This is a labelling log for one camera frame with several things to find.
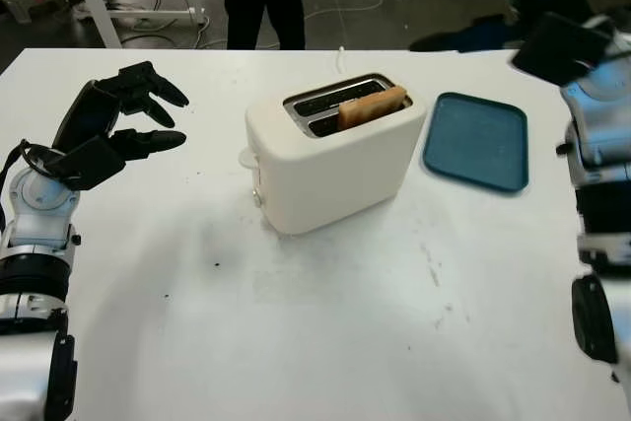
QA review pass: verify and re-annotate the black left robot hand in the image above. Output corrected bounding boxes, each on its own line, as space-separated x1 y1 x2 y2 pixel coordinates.
51 60 190 161

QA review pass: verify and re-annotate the toast slice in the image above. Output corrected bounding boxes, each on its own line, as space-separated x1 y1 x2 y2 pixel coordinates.
337 85 408 129

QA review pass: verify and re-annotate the cream two-slot toaster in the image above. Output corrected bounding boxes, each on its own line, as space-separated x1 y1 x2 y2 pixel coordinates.
245 73 428 236

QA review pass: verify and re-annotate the blue plastic tray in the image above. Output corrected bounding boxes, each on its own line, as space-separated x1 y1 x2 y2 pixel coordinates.
421 91 529 194

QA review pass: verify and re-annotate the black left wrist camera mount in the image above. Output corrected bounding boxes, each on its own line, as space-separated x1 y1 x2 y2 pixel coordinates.
46 136 127 191

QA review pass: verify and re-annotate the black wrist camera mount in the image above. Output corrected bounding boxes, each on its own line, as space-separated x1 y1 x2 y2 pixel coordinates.
511 11 612 87
46 136 127 191

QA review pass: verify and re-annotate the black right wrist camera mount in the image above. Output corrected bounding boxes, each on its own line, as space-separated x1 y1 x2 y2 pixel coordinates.
511 11 612 87

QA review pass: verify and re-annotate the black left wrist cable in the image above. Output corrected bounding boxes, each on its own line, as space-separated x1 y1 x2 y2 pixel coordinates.
0 139 55 205

